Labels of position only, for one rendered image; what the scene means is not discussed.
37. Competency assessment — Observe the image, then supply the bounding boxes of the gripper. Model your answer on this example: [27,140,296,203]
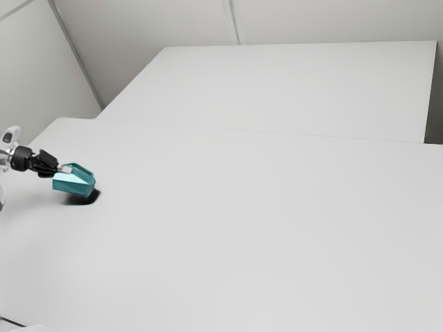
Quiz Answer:
[10,145,73,179]

